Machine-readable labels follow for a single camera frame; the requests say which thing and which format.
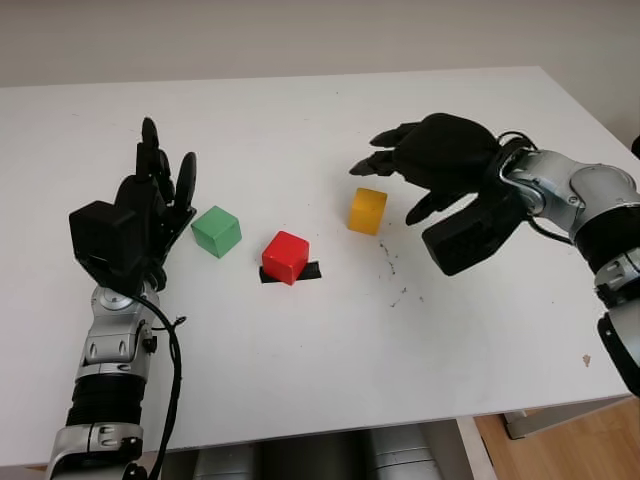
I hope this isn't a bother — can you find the green wooden cube block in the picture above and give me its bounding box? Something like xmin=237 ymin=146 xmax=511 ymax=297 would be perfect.
xmin=190 ymin=205 xmax=243 ymax=259

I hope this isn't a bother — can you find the black tape mark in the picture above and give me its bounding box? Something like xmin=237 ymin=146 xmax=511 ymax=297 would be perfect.
xmin=259 ymin=260 xmax=322 ymax=285

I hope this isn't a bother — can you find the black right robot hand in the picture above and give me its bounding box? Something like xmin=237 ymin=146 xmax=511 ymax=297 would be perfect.
xmin=349 ymin=112 xmax=506 ymax=226

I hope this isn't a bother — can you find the white table frame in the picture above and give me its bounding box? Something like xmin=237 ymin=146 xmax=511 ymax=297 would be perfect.
xmin=453 ymin=393 xmax=640 ymax=480

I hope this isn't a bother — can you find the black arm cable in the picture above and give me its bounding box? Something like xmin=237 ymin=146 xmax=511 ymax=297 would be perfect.
xmin=130 ymin=294 xmax=189 ymax=480
xmin=498 ymin=129 xmax=577 ymax=247

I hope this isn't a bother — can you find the red wooden cube block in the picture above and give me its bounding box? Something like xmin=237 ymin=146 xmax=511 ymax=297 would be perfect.
xmin=261 ymin=230 xmax=311 ymax=286

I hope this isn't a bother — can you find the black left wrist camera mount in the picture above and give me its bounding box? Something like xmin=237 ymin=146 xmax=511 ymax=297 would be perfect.
xmin=68 ymin=200 xmax=151 ymax=296

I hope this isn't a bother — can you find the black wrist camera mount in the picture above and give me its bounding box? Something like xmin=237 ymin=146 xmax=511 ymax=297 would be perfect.
xmin=68 ymin=200 xmax=151 ymax=296
xmin=422 ymin=192 xmax=527 ymax=277

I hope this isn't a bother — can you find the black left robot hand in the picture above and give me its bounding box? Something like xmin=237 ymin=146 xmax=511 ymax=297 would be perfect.
xmin=113 ymin=117 xmax=198 ymax=291

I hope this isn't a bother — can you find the yellow wooden cube block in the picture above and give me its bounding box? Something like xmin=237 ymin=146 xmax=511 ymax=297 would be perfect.
xmin=347 ymin=187 xmax=389 ymax=236

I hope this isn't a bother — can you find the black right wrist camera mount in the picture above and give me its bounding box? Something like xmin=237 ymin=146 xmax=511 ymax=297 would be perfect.
xmin=422 ymin=192 xmax=527 ymax=277

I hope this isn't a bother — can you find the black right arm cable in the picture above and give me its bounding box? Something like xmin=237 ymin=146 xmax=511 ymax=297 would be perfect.
xmin=498 ymin=129 xmax=577 ymax=247

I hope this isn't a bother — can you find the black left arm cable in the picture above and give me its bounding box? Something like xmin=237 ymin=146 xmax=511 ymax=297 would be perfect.
xmin=130 ymin=294 xmax=189 ymax=480

